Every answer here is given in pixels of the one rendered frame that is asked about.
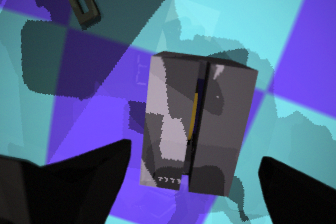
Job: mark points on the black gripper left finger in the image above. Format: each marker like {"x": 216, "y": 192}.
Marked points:
{"x": 78, "y": 190}

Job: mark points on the black box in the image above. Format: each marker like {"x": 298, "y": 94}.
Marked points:
{"x": 202, "y": 72}

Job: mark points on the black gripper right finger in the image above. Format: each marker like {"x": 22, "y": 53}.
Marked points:
{"x": 293, "y": 197}

